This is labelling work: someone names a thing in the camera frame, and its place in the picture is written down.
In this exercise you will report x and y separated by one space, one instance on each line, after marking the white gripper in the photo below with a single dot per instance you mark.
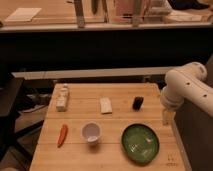
167 116

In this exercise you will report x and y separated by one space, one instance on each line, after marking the black eraser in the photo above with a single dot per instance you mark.
137 103

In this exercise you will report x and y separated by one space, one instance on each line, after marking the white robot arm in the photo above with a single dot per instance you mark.
186 82

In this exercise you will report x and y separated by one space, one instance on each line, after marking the green plate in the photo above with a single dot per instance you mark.
140 143

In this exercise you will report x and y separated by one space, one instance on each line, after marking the white rectangular block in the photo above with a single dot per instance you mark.
105 105

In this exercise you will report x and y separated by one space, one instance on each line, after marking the white cup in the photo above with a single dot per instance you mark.
91 133

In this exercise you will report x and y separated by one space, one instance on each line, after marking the orange carrot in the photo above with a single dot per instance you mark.
62 136

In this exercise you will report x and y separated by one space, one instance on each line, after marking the white paper sheet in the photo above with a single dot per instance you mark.
23 15

